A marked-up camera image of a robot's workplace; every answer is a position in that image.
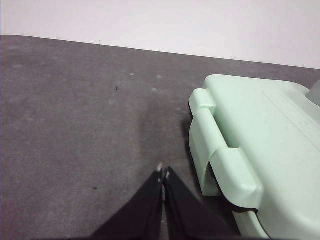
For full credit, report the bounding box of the mint green grill cover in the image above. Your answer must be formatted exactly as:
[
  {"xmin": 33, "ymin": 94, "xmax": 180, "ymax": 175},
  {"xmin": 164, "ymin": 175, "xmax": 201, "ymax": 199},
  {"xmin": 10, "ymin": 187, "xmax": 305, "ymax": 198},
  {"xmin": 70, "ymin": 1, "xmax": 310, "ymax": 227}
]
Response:
[{"xmin": 187, "ymin": 74, "xmax": 320, "ymax": 240}]

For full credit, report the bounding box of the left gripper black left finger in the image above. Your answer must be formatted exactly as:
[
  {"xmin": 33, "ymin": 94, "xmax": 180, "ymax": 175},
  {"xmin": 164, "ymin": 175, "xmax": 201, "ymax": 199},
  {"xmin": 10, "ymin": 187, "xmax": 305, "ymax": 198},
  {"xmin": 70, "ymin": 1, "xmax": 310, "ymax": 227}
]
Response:
[{"xmin": 89, "ymin": 169, "xmax": 165, "ymax": 240}]

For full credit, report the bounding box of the mint green breakfast machine base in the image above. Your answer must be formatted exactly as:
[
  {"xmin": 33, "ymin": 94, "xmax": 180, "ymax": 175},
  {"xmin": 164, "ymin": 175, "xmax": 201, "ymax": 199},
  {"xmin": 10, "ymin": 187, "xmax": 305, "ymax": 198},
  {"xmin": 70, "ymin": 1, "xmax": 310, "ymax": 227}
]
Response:
[{"xmin": 188, "ymin": 109, "xmax": 273, "ymax": 240}]

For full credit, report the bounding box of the silver grill cover handle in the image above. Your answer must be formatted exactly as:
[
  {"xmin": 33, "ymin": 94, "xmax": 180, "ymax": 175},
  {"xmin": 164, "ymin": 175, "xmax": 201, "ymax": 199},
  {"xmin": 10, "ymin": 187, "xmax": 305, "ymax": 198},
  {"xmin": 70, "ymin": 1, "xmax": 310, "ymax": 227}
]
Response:
[{"xmin": 305, "ymin": 79, "xmax": 320, "ymax": 107}]

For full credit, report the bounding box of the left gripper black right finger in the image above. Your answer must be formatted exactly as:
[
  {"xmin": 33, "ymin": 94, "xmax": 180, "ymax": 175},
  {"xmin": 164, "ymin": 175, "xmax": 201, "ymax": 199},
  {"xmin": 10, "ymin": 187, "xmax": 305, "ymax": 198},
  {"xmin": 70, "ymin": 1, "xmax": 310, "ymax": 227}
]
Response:
[{"xmin": 163, "ymin": 166, "xmax": 240, "ymax": 240}]

